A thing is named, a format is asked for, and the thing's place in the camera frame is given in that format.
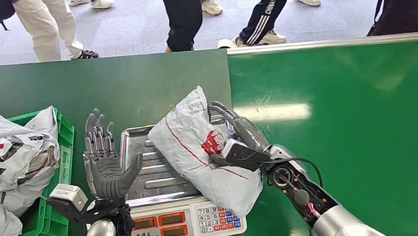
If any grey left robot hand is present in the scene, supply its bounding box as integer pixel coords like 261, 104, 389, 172
77, 103, 149, 205

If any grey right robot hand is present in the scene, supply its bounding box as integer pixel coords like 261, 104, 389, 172
206, 94, 273, 160

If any white package with red stripe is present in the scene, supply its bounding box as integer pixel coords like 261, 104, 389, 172
143, 80, 268, 228

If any white package with black print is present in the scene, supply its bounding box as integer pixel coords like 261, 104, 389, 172
0, 104, 66, 197

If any green conveyor belt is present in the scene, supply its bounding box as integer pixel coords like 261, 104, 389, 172
225, 32, 418, 236

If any steel scale tray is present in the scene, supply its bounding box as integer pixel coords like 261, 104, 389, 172
115, 115, 242, 209

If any green plastic crate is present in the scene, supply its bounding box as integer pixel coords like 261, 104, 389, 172
0, 105, 87, 236

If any white electronic scale body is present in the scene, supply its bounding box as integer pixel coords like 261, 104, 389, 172
124, 189, 249, 236

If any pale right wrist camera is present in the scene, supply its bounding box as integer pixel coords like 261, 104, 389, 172
207, 134, 275, 177

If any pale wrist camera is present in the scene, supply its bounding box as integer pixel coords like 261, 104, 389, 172
207, 134, 275, 177
45, 181, 92, 226

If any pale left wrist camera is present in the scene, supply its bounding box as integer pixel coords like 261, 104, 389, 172
45, 181, 92, 226

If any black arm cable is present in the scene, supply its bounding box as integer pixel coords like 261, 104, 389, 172
255, 153, 325, 196

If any aluminium conveyor rail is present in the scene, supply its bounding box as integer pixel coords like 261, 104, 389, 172
226, 27, 418, 64

